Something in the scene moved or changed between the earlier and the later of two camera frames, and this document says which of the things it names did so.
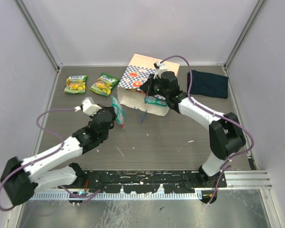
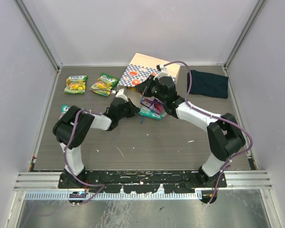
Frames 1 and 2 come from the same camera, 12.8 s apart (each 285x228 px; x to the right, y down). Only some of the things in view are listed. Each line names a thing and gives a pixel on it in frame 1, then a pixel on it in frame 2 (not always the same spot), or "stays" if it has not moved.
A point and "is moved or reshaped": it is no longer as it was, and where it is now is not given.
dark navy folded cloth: (207, 84) stays
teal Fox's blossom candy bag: (119, 112) is moved or reshaped
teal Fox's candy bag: (148, 99) to (147, 112)
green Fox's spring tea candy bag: (76, 84) stays
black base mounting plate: (147, 182) stays
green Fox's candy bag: (104, 84) stays
